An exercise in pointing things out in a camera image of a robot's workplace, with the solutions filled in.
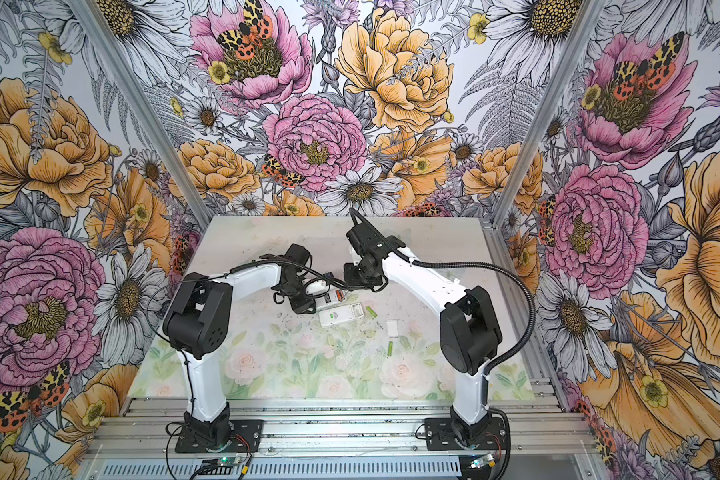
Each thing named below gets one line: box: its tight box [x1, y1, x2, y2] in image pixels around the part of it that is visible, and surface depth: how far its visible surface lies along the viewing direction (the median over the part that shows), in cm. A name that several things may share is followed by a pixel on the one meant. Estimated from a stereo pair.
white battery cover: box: [386, 320, 398, 337], surface depth 96 cm
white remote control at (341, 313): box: [318, 302, 365, 327], surface depth 97 cm
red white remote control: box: [302, 278, 347, 307], surface depth 91 cm
